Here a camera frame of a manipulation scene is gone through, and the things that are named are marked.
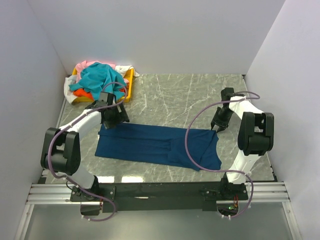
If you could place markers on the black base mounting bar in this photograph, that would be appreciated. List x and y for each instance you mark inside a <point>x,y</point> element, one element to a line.
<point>147,196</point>

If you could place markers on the teal t-shirt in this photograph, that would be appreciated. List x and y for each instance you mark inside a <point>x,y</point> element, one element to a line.
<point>110,85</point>

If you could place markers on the orange t-shirt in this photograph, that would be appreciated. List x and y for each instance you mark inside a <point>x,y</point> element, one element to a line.
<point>81,93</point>

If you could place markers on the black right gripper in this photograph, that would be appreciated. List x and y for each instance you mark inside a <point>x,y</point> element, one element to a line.
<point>215,120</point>

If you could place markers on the white t-shirt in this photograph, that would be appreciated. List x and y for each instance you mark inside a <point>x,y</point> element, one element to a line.
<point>70,80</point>

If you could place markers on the pink t-shirt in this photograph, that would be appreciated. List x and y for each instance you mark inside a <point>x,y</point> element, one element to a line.
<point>82,67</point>

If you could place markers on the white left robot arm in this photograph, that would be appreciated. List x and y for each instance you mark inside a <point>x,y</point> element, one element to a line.
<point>61,151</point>

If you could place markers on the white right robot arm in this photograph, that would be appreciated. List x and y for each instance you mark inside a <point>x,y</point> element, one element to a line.
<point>255,138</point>

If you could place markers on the aluminium frame rail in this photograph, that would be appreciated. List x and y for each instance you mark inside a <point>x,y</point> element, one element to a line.
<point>49,214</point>

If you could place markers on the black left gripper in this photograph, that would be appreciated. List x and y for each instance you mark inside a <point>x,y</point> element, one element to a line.
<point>121,116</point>

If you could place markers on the dark blue t-shirt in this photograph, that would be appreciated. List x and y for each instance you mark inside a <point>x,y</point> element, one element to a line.
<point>171,146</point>

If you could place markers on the yellow plastic bin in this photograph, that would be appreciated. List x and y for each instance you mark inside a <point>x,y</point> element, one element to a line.
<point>129,75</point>

